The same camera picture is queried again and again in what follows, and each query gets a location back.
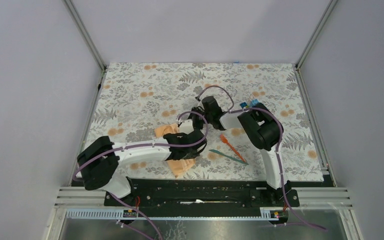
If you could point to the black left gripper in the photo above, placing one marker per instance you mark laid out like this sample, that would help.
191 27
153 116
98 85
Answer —
193 154

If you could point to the orange plastic fork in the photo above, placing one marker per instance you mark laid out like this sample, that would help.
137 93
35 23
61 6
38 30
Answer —
225 141

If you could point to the peach satin napkin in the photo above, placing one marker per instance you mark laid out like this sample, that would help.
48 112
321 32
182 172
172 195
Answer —
177 167

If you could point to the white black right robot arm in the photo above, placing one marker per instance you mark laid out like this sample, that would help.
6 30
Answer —
263 130

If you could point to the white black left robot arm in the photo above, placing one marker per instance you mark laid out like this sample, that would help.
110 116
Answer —
98 163

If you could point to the colourful toy brick pile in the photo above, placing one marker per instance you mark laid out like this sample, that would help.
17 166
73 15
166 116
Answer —
249 104

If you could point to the floral patterned table mat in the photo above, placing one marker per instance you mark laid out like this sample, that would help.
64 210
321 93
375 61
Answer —
136 98

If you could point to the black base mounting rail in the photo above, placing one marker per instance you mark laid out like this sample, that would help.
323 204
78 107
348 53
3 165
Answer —
207 198

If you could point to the right aluminium frame post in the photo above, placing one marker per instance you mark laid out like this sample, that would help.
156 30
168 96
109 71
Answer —
317 31

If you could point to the aluminium frame post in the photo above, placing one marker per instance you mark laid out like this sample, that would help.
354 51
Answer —
317 31
76 17

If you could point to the left aluminium frame post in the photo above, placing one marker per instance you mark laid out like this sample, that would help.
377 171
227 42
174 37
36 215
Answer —
76 17

